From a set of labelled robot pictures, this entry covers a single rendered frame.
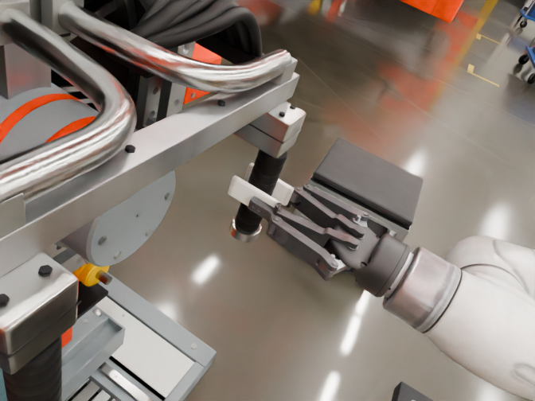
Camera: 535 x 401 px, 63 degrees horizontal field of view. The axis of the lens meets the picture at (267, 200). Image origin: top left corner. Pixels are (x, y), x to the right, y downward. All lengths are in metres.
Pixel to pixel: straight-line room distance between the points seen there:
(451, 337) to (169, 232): 1.26
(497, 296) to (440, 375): 1.17
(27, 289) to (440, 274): 0.41
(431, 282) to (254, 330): 0.99
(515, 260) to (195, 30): 0.50
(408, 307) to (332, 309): 1.10
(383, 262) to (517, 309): 0.15
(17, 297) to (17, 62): 0.27
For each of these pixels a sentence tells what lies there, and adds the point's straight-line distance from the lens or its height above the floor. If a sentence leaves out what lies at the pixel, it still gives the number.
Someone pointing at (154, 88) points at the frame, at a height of 0.83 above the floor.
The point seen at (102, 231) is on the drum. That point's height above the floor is 0.86.
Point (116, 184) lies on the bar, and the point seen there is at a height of 0.97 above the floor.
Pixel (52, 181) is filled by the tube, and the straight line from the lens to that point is 0.27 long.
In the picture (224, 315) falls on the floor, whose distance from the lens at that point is 1.46.
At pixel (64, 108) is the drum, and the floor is 0.92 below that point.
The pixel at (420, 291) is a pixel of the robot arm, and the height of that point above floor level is 0.85.
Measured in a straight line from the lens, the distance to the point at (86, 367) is 1.16.
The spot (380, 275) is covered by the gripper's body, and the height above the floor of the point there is 0.84.
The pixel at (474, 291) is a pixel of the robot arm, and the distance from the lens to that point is 0.54.
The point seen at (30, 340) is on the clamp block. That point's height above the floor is 0.93.
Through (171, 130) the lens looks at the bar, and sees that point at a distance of 0.36.
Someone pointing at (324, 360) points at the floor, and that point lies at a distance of 1.49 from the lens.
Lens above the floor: 1.18
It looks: 38 degrees down
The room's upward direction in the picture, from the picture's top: 22 degrees clockwise
